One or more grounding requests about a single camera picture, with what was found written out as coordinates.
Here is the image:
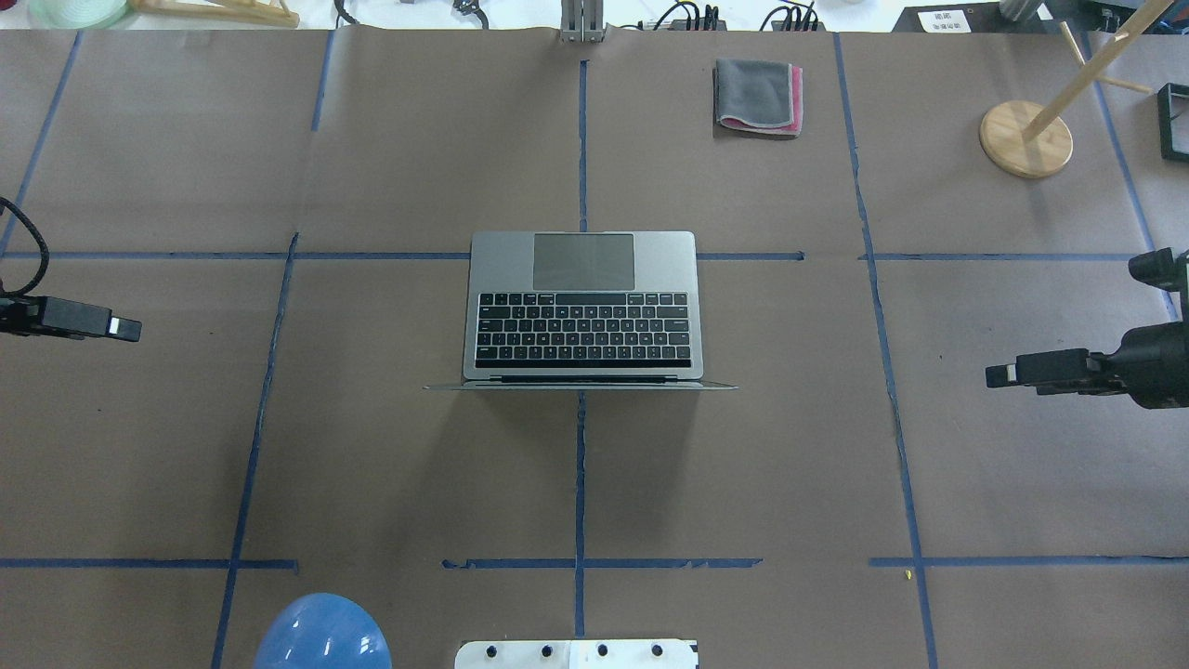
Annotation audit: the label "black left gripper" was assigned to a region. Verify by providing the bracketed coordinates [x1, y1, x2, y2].
[0, 296, 143, 343]

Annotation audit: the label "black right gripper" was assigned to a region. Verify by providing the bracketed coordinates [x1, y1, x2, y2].
[984, 322, 1188, 410]

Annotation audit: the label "grey laptop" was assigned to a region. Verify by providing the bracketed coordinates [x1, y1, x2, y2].
[454, 231, 725, 391]

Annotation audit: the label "round wooden stand base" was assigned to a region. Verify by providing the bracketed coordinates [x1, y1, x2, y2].
[979, 0, 1181, 179]

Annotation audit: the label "white paper label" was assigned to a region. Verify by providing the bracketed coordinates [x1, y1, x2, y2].
[917, 8, 971, 34]

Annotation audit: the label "blue desk lamp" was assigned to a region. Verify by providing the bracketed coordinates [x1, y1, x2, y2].
[252, 593, 392, 668]

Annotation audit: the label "grey and pink folded cloth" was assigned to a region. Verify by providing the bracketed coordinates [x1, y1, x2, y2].
[715, 59, 805, 138]

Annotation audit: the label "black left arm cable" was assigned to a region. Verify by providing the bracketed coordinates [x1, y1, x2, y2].
[0, 197, 50, 299]

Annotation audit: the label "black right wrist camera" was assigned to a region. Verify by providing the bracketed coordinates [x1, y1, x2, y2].
[1127, 247, 1188, 321]

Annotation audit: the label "black square frame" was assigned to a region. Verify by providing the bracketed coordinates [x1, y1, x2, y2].
[1156, 82, 1188, 164]

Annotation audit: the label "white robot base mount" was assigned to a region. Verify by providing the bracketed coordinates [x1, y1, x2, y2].
[454, 638, 702, 668]

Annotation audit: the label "grey metal bracket post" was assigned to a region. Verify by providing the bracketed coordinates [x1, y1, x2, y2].
[559, 0, 608, 44]

